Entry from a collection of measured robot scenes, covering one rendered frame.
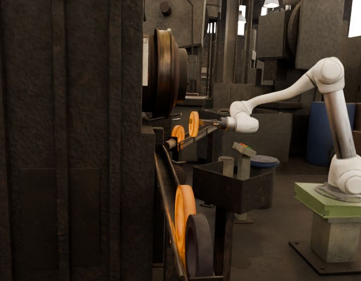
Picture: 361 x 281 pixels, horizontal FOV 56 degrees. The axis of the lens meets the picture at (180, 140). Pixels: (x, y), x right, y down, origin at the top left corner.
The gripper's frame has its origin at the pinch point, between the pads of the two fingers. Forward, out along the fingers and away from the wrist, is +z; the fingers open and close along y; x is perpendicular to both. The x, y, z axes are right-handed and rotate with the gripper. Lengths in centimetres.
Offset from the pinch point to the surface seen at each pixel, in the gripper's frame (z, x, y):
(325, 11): -225, 143, 261
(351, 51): -342, 109, 362
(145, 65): 35, 27, -70
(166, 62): 25, 31, -45
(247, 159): -53, -30, 40
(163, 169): 22, -21, -44
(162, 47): 27, 38, -42
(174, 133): 9.1, -10.9, 18.5
